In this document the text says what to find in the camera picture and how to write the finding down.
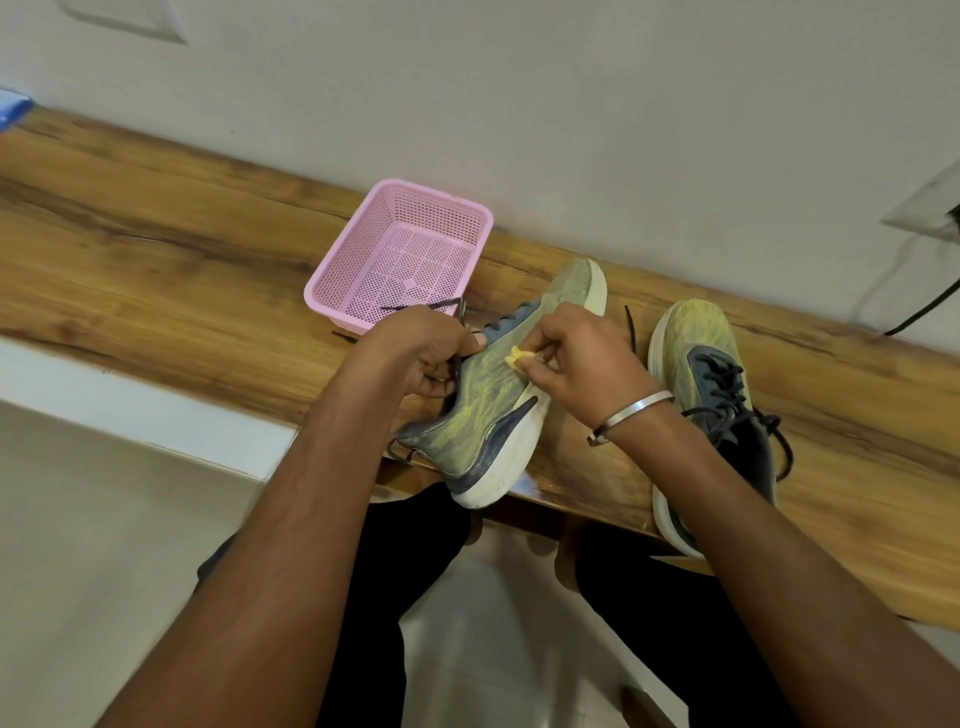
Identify person's left hand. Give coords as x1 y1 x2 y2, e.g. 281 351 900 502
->
349 305 489 401

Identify person's right hand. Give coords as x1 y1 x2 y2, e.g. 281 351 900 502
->
512 303 666 432

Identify yellow grey running shoe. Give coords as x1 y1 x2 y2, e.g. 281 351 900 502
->
646 299 795 561
386 258 609 511

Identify person's left forearm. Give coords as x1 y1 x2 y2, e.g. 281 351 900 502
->
96 366 421 728

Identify person's right forearm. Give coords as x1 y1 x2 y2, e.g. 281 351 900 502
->
600 399 960 728

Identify pink plastic mesh basket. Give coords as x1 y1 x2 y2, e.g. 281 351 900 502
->
303 178 495 336

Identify person's black trouser leg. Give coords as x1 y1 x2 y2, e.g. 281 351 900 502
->
196 480 474 728
573 525 800 728

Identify blue plastic object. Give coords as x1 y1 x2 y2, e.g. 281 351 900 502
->
0 87 36 138

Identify silver metal bracelet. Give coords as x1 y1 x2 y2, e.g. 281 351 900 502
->
587 390 675 448

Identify black power cable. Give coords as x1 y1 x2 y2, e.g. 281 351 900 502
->
882 276 960 337

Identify white wall socket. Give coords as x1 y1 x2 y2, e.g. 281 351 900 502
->
881 159 960 245

